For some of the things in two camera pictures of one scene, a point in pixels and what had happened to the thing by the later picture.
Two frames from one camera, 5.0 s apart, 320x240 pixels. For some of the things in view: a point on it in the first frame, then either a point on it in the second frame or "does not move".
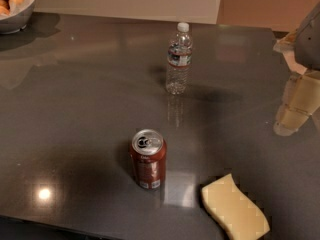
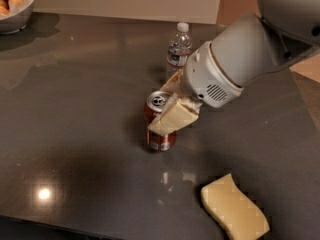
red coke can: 148,157 -> 153,105
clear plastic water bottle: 179,61 does not move
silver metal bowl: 18,22 does not move
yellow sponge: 241,219 does not move
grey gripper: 308,44 -> 206,78
